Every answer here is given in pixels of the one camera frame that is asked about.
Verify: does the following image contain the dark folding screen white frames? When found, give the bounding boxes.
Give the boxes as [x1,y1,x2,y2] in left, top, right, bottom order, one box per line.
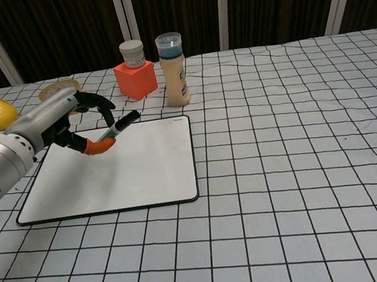
[0,0,377,89]

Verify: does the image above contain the small white jar grey lid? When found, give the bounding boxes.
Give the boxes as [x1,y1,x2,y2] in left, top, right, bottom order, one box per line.
[118,39,147,70]

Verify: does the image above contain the beige sauce bottle blue cap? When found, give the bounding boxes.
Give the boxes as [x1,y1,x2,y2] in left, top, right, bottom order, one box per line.
[154,31,193,109]

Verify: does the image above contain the orange cube block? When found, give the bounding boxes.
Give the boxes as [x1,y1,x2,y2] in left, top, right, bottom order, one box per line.
[112,58,161,105]

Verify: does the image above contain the green marker with black cap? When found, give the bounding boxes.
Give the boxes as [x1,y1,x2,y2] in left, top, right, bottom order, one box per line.
[93,109,143,142]

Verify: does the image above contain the clear brown tape roll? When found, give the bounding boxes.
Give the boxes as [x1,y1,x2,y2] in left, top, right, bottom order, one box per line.
[37,77,86,120]

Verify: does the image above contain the white board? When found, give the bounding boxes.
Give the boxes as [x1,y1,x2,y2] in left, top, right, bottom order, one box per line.
[4,114,202,229]

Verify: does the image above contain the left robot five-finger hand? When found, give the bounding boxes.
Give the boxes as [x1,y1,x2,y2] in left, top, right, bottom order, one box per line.
[0,81,123,169]

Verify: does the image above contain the white black checked tablecloth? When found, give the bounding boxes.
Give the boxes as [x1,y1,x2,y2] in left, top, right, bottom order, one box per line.
[0,27,377,282]

